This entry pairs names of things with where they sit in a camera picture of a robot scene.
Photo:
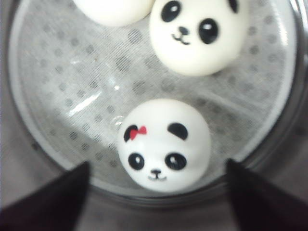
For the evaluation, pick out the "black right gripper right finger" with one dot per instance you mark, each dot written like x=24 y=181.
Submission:
x=259 y=205

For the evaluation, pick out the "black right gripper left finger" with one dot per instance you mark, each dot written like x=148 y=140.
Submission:
x=55 y=207

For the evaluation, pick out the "panda bun with red bow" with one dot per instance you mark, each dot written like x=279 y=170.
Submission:
x=164 y=145

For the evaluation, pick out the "white steamer liner cloth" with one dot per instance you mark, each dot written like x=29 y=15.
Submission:
x=74 y=81

